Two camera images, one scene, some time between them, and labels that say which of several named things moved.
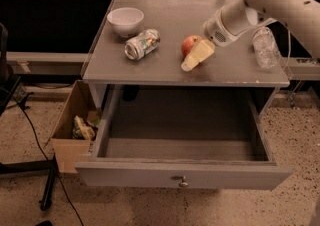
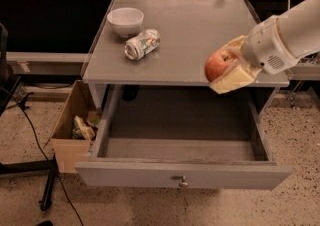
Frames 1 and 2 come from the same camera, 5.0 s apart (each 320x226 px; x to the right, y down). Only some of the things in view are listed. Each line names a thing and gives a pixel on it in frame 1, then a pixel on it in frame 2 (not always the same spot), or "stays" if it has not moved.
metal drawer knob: [183, 183] stays
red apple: [188, 44] → [217, 64]
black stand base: [8, 83] stays
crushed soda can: [140, 45] stays
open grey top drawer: [182, 137] stays
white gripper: [215, 31] → [265, 47]
